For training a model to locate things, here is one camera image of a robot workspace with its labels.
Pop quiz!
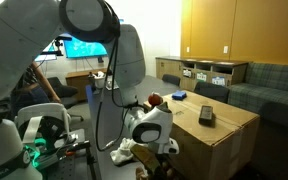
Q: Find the brown plush toy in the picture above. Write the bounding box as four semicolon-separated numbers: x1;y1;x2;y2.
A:
131;145;180;180

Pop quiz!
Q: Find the blue sponge cloth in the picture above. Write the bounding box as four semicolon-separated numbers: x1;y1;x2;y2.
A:
172;91;187;100

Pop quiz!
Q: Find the dark grey eraser block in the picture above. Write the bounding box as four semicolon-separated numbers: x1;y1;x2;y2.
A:
199;105;213;126

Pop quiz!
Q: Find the green plaid sofa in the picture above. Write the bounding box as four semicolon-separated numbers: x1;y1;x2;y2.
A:
227;62;288;134

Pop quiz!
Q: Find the low wooden sideboard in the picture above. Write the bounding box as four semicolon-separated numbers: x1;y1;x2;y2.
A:
65;68;106;101

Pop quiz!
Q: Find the white crumpled cloth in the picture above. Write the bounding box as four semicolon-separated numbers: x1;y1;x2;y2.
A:
110;138;137;166

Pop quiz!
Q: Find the wooden cabinet shelf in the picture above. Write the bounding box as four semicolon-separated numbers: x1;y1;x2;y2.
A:
156;56;248;91

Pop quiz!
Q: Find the black office chair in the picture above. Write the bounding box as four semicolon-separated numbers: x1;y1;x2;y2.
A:
194;82;229;103

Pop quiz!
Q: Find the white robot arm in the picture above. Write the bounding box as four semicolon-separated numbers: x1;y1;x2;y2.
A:
0;0;173;180

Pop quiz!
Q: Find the seated person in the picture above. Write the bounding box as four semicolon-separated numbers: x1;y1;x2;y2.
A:
10;61;61;117

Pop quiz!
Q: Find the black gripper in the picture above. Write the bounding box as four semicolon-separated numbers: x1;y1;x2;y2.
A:
152;138;179;154

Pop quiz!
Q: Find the wall television screen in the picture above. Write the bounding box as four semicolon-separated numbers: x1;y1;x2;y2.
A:
64;36;107;58

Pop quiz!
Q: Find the large cardboard box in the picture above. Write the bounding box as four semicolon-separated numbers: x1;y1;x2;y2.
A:
143;89;261;180

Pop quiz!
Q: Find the red apple toy with leaves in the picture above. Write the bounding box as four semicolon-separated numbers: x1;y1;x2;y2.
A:
148;93;163;107

